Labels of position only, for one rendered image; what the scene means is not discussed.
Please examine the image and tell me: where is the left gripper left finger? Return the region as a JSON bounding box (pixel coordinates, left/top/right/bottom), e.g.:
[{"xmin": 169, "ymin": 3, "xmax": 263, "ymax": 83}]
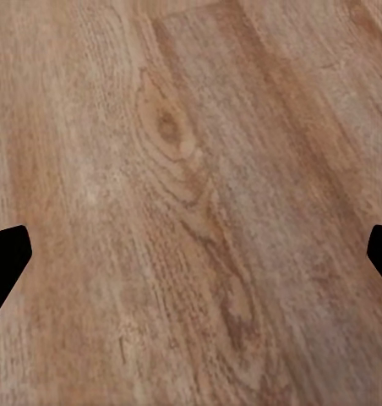
[{"xmin": 0, "ymin": 225, "xmax": 32, "ymax": 308}]

